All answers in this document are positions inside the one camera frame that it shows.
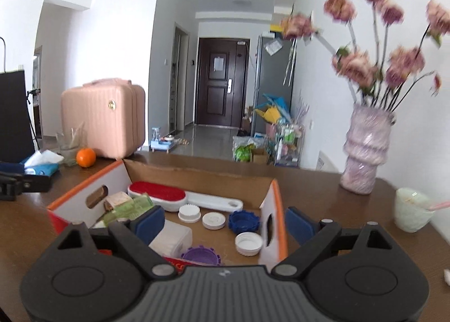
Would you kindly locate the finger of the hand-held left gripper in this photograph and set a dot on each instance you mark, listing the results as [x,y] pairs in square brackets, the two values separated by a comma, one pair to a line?
[28,183]
[10,168]

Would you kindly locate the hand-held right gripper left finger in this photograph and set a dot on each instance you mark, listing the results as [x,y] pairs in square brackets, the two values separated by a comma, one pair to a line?
[147,223]

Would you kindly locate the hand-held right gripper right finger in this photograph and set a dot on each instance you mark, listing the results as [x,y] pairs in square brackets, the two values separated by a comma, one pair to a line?
[298,223]

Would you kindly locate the green packet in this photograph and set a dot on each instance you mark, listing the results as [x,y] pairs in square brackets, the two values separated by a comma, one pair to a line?
[130,207]

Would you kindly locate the clear plastic container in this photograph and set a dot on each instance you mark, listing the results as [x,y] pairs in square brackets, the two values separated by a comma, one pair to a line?
[172,237]

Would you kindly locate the white serrated jar lid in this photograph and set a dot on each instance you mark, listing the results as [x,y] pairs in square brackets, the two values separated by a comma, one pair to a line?
[190,213]

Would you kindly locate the white screw bottle cap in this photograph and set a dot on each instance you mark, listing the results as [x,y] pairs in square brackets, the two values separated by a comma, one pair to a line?
[248,244]

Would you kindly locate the blue toothed cap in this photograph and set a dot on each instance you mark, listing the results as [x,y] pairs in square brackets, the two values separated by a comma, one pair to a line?
[244,222]

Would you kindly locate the purple toothed cap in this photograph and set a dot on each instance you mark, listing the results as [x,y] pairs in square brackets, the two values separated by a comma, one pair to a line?
[200,255]

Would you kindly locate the white round lid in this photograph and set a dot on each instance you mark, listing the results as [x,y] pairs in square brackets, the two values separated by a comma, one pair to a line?
[213,220]

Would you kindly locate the orange rimmed cardboard box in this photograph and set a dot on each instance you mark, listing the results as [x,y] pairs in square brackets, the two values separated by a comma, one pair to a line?
[211,177]

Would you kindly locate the blue tissue pack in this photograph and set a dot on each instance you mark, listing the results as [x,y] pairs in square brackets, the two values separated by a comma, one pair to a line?
[42,169]

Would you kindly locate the black tripod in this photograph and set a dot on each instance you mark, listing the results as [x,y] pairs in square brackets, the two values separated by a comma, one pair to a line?
[33,125]

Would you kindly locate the clear glass cup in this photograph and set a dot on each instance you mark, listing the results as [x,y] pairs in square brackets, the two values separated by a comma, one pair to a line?
[68,153]

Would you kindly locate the black panel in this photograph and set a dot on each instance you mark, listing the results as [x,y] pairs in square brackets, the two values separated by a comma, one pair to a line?
[14,114]

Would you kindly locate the orange fruit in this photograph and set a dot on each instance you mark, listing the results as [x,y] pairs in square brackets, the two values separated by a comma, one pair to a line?
[86,157]

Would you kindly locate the white board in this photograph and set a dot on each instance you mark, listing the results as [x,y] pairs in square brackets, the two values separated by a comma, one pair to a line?
[326,162]

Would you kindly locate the small open cardboard box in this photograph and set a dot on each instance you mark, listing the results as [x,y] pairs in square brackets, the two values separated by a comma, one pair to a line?
[259,157]

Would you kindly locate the blue pet feeder stand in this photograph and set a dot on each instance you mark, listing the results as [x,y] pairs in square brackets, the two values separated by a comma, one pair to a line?
[161,145]

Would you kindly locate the green plastic bag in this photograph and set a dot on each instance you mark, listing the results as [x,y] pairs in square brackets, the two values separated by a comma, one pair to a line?
[244,153]

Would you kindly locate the pink ribbed suitcase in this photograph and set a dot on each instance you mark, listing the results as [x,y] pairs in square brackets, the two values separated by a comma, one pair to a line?
[102,121]

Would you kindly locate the pink wavy vase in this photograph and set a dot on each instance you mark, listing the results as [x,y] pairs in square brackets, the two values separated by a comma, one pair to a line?
[365,153]

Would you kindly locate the purple dried stems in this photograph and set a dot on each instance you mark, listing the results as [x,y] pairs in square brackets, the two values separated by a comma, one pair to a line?
[302,111]

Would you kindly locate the pale green cup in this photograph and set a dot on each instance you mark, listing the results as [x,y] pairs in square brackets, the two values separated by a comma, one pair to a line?
[411,213]

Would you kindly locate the blue and yellow bags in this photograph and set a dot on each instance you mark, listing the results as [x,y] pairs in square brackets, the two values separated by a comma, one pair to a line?
[270,112]

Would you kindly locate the brown carton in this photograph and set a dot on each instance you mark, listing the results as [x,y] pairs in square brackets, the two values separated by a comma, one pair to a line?
[247,119]

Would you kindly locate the dark brown entrance door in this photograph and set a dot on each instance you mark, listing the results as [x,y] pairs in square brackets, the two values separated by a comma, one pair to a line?
[218,104]

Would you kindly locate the pink straw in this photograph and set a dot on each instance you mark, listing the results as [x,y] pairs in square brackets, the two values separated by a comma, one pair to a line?
[439,205]

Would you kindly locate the grey refrigerator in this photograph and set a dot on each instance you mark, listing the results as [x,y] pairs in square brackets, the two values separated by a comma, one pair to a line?
[272,75]

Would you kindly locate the white crumpled tissue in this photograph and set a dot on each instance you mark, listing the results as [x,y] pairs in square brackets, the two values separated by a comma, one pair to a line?
[446,277]

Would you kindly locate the pink dried flower bouquet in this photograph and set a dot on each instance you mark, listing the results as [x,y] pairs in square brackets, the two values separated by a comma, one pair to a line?
[355,65]

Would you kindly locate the yellow box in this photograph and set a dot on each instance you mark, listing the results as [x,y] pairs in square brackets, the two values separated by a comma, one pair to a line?
[276,28]

